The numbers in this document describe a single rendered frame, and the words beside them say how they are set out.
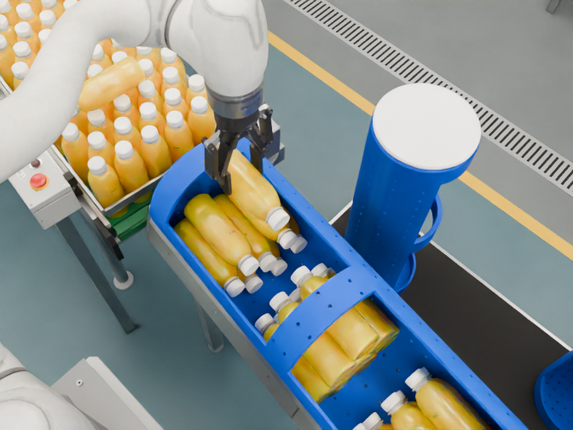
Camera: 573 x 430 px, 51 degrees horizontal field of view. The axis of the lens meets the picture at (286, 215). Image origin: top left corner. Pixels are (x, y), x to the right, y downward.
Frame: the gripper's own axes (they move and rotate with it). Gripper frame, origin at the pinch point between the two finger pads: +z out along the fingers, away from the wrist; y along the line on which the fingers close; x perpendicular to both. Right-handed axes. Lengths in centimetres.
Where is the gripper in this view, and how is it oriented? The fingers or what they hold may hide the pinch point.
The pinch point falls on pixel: (240, 171)
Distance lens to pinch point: 113.7
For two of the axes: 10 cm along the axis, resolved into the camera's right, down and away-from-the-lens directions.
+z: -0.2, 5.0, 8.7
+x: -6.4, -6.8, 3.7
